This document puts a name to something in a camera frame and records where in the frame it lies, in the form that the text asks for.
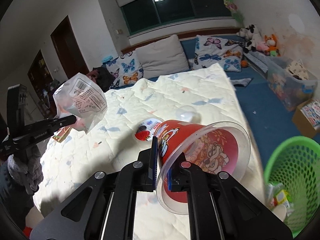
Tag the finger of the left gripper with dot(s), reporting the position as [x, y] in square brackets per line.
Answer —
[58, 123]

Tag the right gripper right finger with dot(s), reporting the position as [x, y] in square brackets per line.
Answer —
[178, 180]

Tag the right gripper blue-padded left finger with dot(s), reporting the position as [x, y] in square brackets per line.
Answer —
[152, 167]

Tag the pink white plastic bag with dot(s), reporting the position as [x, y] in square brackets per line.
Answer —
[81, 97]

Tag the red snack cup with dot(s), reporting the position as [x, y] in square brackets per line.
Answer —
[221, 146]

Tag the white paper cup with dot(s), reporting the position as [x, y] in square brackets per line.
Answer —
[280, 211]

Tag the grey gloved left hand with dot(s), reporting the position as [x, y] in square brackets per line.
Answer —
[28, 174]

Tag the cartoon bear cardboard box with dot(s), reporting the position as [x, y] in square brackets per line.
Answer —
[62, 134]

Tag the strawberry jelly cup lid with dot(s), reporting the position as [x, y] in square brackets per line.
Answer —
[146, 129]

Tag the white quilted table cover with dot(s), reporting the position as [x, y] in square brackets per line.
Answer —
[111, 144]

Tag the dark wooden door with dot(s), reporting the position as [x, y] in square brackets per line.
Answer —
[67, 49]

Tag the dark clothes pile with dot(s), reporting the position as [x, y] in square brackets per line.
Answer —
[102, 77]

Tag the clear plastic dome lid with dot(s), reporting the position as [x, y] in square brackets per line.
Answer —
[188, 114]

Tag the teal tissue box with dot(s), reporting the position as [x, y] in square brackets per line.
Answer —
[107, 59]

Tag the butterfly pillow left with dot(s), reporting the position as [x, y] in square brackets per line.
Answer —
[126, 69]

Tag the butterfly pillow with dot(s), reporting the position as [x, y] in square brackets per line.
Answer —
[210, 50]
[126, 69]

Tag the grey cushion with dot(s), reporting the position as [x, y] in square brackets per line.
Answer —
[163, 57]

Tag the green plastic waste basket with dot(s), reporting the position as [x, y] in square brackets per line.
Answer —
[293, 169]

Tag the grey sock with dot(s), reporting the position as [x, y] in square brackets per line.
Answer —
[241, 82]

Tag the butterfly pillow right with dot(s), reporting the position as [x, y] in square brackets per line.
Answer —
[210, 50]

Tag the small orange ball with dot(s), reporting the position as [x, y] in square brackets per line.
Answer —
[244, 64]

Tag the cardboard box with booklet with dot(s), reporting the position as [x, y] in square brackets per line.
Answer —
[306, 118]

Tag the striped blue folded cloth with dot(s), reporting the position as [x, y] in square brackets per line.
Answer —
[258, 59]

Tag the clear plastic storage bin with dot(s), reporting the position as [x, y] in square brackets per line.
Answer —
[292, 83]

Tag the pink plush toy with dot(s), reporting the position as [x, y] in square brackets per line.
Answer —
[262, 46]

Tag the dark window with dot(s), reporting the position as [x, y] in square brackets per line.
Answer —
[142, 15]

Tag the black white cow plush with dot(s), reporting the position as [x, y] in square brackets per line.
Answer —
[252, 37]

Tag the orange fox plush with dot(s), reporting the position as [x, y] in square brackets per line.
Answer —
[272, 49]

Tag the hanging flower decoration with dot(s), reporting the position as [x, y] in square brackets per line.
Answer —
[235, 12]

